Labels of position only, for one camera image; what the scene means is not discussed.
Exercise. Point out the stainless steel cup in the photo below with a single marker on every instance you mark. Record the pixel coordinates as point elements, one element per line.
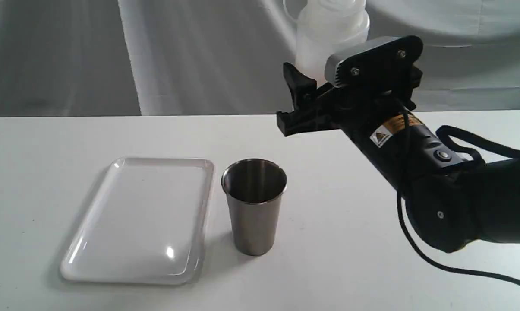
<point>254,188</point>

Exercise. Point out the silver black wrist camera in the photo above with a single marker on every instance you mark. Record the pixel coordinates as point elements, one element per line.
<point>381,61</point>

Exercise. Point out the translucent squeeze bottle amber liquid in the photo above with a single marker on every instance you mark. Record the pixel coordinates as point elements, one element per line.
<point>325,27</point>

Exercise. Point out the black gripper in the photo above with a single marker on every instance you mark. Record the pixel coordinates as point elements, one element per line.
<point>318,108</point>

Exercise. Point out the white plastic tray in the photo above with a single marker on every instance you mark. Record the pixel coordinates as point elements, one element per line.
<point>145,224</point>

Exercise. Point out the grey fabric backdrop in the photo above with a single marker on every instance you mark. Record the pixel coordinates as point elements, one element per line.
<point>72,58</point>

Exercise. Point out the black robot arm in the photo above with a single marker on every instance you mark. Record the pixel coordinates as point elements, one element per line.
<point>457,186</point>

